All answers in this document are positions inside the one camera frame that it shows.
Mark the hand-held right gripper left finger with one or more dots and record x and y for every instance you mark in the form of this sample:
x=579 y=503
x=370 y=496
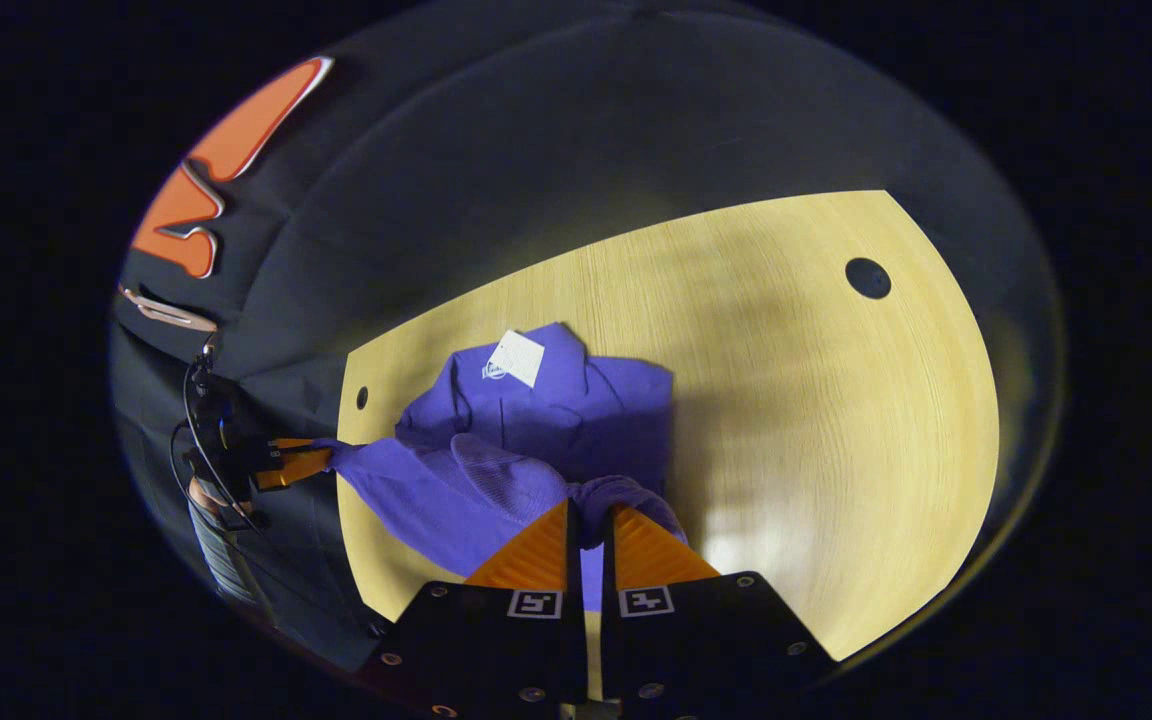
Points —
x=496 y=645

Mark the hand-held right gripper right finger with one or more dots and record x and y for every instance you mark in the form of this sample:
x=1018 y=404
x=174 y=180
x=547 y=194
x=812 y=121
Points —
x=696 y=640

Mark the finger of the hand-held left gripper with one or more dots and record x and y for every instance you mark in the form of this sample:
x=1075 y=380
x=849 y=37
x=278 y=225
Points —
x=291 y=465

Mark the purple shirt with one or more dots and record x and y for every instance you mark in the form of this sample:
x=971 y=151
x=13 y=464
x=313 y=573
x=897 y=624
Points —
x=536 y=420

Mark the black backdrop cloth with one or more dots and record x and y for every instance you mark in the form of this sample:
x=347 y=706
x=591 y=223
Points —
x=536 y=130

